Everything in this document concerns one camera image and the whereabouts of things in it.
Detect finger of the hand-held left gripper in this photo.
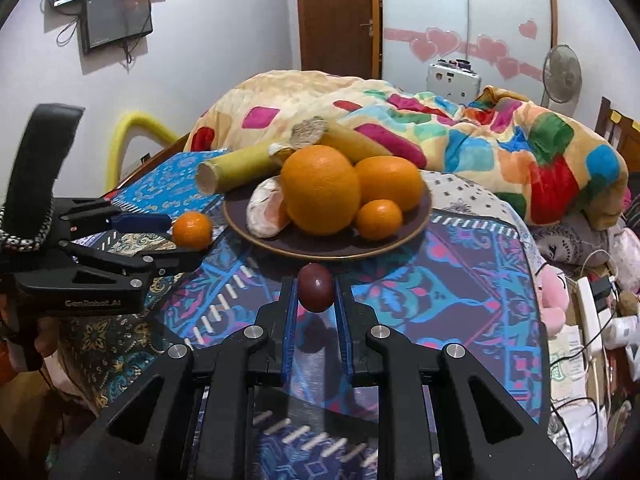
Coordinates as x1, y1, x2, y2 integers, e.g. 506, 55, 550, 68
60, 240, 202, 281
59, 197, 173, 238

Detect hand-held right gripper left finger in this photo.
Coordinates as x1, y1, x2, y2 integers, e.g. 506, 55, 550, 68
47, 275, 301, 480

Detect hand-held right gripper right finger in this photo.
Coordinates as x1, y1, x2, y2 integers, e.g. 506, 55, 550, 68
334, 275, 578, 480

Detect small mandarin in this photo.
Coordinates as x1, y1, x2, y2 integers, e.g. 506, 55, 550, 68
171, 211, 214, 252
356, 199, 404, 241

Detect dark red round fruit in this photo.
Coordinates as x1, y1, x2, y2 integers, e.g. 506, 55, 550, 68
298, 262, 334, 313

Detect brown round plate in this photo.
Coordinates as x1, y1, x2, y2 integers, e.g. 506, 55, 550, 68
222, 172, 433, 261

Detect green sugarcane piece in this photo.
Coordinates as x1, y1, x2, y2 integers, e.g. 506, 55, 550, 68
196, 147, 286, 195
291, 116, 396, 165

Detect large orange with sticker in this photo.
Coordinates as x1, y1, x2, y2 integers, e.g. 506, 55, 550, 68
280, 145, 362, 237

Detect person's left hand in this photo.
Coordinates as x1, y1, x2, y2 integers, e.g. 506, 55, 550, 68
32, 317, 61, 361

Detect blue patterned cloth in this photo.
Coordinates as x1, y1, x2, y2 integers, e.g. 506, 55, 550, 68
102, 147, 233, 216

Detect yellow foam tube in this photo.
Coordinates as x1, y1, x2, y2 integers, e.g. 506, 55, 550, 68
111, 111, 181, 183

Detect medium orange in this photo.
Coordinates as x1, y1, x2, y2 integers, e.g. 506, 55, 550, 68
354, 156, 421, 212

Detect white patterned pillow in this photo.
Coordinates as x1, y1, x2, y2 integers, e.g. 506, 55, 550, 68
420, 170, 526, 226

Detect pink plush toy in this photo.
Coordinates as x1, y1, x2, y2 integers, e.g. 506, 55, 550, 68
540, 265, 571, 336

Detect grey pillow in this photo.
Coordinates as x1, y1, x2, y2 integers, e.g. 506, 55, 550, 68
530, 210, 626, 266

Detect colourful patchwork blanket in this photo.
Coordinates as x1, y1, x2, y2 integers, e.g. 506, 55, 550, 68
184, 71, 630, 231

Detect white power strip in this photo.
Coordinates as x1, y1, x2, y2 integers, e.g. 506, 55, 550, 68
575, 276, 613, 361

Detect white hard case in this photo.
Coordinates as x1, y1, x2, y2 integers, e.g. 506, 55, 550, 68
426, 59, 482, 103

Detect white plastic bottle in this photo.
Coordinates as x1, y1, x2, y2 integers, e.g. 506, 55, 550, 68
607, 312, 638, 346

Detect brown wooden door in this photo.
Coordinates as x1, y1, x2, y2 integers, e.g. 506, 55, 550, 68
296, 0, 383, 81

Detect standing electric fan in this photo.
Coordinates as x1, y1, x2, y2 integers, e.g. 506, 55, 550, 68
541, 44, 583, 108

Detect brown wooden headboard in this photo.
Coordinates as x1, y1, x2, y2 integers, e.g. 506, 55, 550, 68
595, 96, 640, 171

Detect wardrobe with heart stickers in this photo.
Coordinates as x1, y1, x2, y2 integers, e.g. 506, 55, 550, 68
377, 0, 558, 108

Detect small black wall monitor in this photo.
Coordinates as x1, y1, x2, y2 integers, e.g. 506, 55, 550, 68
80, 0, 154, 55

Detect black cable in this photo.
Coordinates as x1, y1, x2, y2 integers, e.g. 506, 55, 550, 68
547, 395, 608, 461

